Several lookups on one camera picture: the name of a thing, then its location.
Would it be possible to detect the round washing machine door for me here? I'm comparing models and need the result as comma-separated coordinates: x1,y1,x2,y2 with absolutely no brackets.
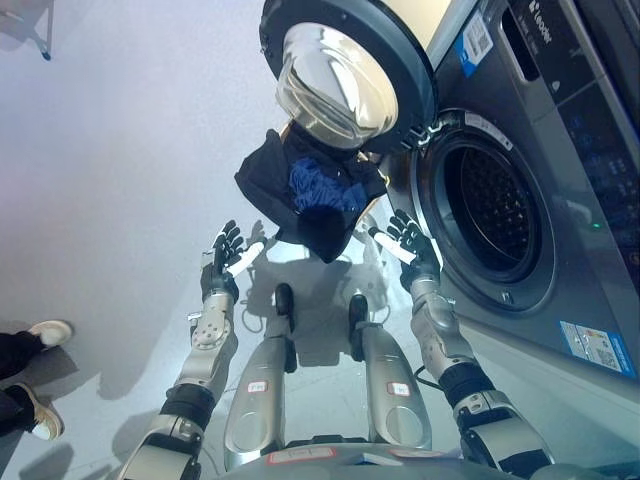
258,0,442,154

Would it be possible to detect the blue white energy sticker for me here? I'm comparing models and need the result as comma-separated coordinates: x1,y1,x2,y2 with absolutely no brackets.
452,11,497,79

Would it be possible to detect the black right robot foot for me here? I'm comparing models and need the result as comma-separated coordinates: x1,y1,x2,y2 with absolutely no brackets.
347,294,370,327

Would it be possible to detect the grey front-load washing machine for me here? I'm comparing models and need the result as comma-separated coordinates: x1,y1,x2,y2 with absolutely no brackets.
392,0,640,451

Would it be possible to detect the blue white info sticker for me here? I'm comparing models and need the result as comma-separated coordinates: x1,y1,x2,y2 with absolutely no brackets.
559,319,627,375

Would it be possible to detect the silver left robot leg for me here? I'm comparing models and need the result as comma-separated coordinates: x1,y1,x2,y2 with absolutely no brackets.
222,299,299,459

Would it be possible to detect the black robot foot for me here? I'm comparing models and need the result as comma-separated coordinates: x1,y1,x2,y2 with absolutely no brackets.
273,282,297,319
347,294,370,327

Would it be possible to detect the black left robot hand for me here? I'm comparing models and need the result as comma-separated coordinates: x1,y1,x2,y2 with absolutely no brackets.
200,219,267,301

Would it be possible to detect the white sneaker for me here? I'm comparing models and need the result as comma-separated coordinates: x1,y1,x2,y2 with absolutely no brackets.
13,383,66,442
27,319,74,348

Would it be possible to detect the grey metal rack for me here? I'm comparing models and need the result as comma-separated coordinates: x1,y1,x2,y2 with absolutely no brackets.
0,0,55,62

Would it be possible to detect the silver right robot leg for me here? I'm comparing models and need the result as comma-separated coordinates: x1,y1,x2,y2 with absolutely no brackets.
348,319,434,451

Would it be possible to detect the black left robot foot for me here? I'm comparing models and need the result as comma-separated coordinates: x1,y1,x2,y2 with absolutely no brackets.
273,282,297,319

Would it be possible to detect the grey robot torso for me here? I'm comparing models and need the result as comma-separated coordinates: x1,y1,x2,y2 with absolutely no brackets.
214,442,469,480

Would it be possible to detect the silver robot leg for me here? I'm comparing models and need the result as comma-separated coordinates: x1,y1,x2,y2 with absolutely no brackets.
348,319,434,451
222,299,299,459

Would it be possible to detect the thin grey floor cable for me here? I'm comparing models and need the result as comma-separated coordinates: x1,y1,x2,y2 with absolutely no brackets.
238,298,267,335

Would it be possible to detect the black fabric laundry basket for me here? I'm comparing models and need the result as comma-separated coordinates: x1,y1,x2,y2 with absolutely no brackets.
234,122,390,241

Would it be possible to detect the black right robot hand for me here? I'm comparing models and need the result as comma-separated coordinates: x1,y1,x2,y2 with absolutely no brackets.
368,209,442,291

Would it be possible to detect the perforated steel washer drum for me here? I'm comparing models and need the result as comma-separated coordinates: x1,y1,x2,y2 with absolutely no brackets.
442,144,532,266

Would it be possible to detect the blue garment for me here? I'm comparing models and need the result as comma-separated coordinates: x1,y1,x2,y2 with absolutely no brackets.
286,158,370,212

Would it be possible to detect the dark detergent drawer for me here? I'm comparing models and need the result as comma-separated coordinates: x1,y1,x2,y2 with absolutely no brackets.
499,0,557,82

